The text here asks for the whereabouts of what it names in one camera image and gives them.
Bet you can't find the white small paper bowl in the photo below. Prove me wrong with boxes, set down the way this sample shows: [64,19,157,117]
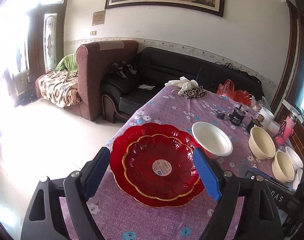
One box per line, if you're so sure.
[285,146,303,172]

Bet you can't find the maroon armchair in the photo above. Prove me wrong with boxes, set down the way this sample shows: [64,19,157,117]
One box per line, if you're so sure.
[75,40,138,121]

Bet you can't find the leopard print cloth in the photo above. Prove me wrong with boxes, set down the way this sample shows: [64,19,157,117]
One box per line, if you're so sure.
[183,86,207,99]

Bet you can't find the black leather sofa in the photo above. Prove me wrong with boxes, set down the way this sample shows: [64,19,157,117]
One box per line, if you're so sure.
[100,47,264,122]

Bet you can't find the white shallow paper bowl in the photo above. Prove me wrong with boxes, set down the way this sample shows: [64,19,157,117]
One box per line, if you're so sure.
[191,122,233,159]

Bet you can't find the wooden brick-pattern cabinet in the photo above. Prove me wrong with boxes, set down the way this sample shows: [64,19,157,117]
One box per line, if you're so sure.
[275,99,304,160]

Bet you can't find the black round device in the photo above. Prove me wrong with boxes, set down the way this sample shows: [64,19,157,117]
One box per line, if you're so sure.
[228,103,248,126]

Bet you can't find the small wall plaque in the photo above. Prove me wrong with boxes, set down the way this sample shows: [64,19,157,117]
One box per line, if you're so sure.
[92,10,105,26]

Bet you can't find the wooden glass door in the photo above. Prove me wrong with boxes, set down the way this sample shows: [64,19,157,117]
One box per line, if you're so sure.
[4,0,68,106]

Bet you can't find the dark brown small jar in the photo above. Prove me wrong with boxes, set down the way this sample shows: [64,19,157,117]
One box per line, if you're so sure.
[246,114,264,133]

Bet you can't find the black phone stand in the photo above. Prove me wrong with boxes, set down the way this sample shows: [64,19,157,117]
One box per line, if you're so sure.
[273,121,287,139]

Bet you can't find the small black adapter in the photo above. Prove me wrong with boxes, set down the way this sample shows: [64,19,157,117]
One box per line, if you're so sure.
[217,112,226,120]

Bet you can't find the large red scalloped plate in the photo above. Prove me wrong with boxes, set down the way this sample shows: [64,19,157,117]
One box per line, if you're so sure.
[110,123,204,207]

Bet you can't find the pink thermos bottle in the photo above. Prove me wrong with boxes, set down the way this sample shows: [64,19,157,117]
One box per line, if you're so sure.
[275,112,298,145]

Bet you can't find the green cloth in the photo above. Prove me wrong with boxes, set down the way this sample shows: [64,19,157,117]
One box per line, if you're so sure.
[55,54,78,73]

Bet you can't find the white gloves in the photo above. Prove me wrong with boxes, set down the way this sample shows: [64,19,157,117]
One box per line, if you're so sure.
[164,76,199,95]

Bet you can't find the patterned blanket bed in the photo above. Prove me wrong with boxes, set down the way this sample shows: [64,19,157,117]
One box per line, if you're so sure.
[36,70,81,108]

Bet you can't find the red plastic bag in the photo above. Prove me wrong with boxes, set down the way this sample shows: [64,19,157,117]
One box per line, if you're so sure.
[216,79,251,106]

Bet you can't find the cream deep paper bowl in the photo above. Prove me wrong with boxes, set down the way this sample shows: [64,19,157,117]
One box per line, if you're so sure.
[248,126,276,160]

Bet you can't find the small red gold-rimmed plate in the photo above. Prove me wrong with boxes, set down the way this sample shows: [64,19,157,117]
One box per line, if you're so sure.
[122,134,200,202]

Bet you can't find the white plastic jar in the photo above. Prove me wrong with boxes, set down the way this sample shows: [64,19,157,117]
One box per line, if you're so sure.
[257,107,274,131]

